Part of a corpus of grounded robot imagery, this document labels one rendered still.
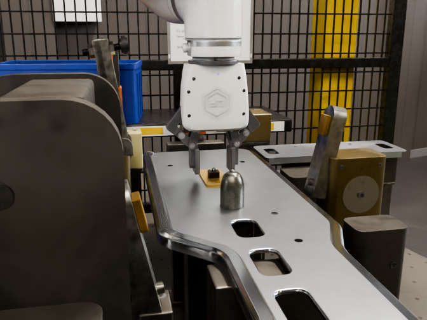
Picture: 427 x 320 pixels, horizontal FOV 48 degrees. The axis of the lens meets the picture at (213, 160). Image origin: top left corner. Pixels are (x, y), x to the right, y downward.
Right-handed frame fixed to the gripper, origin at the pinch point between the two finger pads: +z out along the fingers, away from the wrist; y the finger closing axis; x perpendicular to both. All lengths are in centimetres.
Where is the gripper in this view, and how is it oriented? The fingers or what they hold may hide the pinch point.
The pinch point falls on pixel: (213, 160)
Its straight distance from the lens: 75.0
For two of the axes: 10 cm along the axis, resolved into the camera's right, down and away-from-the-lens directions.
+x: -1.9, -2.5, 9.5
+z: 0.0, 9.7, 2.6
